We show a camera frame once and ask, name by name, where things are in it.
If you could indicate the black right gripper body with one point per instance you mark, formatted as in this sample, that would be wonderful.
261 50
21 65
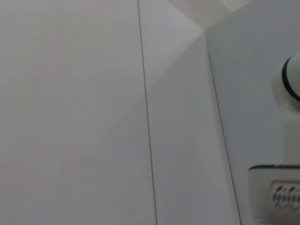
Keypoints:
262 167

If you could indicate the silver vented wrist camera box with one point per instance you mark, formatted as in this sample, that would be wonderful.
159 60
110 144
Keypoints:
260 199

